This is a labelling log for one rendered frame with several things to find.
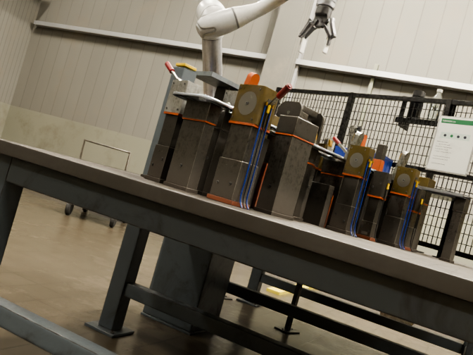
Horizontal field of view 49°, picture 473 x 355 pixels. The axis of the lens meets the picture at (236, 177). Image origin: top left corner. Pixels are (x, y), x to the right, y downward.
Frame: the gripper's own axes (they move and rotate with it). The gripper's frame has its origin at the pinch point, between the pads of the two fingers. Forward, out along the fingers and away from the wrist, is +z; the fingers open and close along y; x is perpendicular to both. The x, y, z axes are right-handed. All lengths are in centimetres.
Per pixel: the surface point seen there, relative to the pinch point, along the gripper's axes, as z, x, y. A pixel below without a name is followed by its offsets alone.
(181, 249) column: 108, -3, -46
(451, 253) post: 72, 49, 65
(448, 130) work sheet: 9, 90, 31
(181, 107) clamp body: 49, -73, 13
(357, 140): 39, -6, 40
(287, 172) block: 61, -49, 46
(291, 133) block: 49, -52, 45
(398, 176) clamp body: 46, 27, 43
